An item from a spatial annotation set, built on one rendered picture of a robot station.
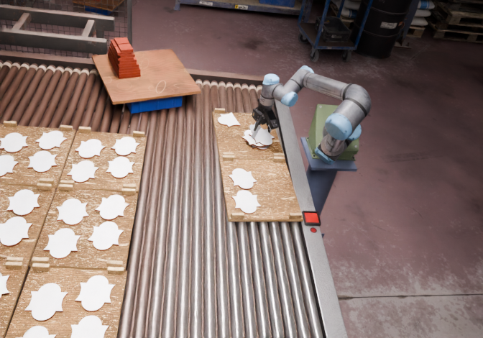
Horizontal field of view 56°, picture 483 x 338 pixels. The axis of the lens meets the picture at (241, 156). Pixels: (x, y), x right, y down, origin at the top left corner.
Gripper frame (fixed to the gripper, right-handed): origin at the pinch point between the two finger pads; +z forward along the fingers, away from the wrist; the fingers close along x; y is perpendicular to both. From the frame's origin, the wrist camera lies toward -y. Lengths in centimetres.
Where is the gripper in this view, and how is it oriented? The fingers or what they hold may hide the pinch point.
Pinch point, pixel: (261, 135)
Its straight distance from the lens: 242.7
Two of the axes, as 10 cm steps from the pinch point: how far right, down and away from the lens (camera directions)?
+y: -5.4, -6.0, 5.9
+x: -8.3, 2.6, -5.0
